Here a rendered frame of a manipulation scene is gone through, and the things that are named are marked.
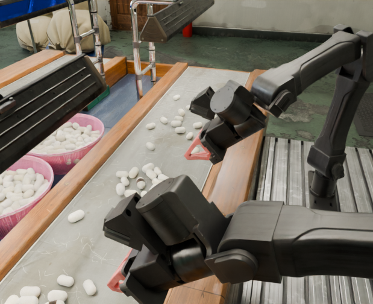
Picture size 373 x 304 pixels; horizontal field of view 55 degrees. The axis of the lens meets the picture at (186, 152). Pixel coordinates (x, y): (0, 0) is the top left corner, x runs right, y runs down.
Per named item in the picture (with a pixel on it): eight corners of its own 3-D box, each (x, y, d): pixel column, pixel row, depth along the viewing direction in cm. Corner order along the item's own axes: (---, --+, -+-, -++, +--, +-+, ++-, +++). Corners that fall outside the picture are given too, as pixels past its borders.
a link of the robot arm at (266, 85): (272, 93, 67) (390, 23, 73) (244, 78, 74) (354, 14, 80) (280, 141, 75) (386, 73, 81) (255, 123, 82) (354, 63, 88)
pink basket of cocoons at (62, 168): (120, 143, 124) (118, 118, 119) (81, 187, 103) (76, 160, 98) (55, 132, 131) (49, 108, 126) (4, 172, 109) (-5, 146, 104)
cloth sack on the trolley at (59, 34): (115, 42, 402) (111, 6, 382) (84, 63, 342) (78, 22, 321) (70, 39, 413) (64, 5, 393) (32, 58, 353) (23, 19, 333)
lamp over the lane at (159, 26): (214, 4, 149) (215, -15, 145) (166, 44, 99) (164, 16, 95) (196, 3, 151) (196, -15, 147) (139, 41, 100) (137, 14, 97)
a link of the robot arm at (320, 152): (322, 179, 92) (367, 52, 76) (304, 166, 97) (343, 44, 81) (338, 175, 95) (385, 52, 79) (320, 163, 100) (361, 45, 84)
